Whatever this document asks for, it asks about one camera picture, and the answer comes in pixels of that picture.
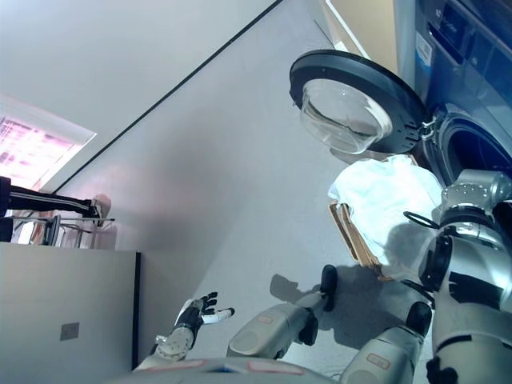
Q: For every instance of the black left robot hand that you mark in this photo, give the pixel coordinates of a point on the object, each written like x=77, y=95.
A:
x=192, y=314

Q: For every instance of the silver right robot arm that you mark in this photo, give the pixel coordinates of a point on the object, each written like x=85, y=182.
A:
x=468, y=260

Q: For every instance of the metal clothes drying rack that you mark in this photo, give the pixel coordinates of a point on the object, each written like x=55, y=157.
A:
x=60, y=232

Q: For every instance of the brown wicker laundry basket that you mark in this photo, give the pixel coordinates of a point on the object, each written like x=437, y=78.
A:
x=352, y=236

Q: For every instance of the grey front-load washing machine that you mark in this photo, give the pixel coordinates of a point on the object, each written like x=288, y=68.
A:
x=472, y=100

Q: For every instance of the white partition panel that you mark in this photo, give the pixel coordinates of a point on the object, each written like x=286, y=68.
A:
x=68, y=296

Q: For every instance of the dark striped garment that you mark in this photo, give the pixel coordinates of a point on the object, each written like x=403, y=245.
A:
x=48, y=202

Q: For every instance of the silver right robot leg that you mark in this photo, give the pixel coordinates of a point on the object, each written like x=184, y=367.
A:
x=384, y=352

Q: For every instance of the white cloth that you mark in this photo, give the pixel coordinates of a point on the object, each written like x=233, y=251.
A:
x=380, y=192

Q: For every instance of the round glass washer door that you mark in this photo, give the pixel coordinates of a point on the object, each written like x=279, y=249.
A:
x=360, y=100

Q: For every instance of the white shelf unit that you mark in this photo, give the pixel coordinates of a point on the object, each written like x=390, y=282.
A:
x=360, y=24

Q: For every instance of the small blue white sticker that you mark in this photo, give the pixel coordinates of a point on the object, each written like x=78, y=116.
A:
x=425, y=52

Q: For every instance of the grey wall socket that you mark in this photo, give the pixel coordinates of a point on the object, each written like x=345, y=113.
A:
x=70, y=331

